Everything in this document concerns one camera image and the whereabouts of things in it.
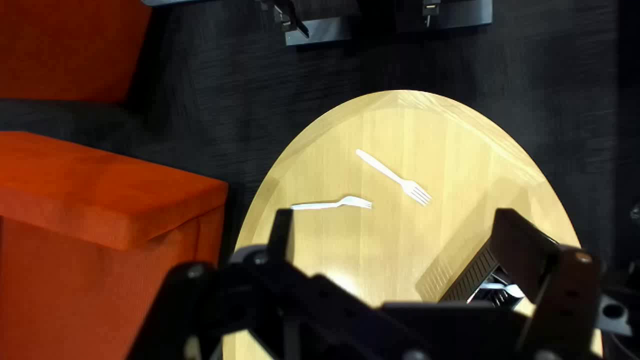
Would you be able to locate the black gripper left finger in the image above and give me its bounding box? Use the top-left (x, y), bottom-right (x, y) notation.
top-left (129, 205), bottom-right (377, 360)

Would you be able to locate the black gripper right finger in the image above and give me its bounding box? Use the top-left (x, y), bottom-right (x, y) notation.
top-left (488, 205), bottom-right (606, 360)

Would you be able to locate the white plastic fork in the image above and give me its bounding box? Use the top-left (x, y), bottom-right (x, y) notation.
top-left (354, 147), bottom-right (434, 207)

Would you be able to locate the white utensil inside box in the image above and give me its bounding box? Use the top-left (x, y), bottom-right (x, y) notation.
top-left (474, 282), bottom-right (527, 307)

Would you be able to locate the black cutlery box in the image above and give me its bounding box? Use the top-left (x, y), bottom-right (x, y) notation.
top-left (416, 228), bottom-right (537, 309)

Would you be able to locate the white plastic spoon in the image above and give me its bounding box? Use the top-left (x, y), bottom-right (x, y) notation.
top-left (290, 194), bottom-right (377, 214)

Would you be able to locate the large orange armchair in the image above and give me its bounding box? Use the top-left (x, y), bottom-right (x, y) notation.
top-left (0, 130), bottom-right (230, 360)

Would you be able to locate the grey metal stand foot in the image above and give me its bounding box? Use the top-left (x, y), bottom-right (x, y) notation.
top-left (272, 0), bottom-right (356, 47)
top-left (392, 0), bottom-right (497, 32)

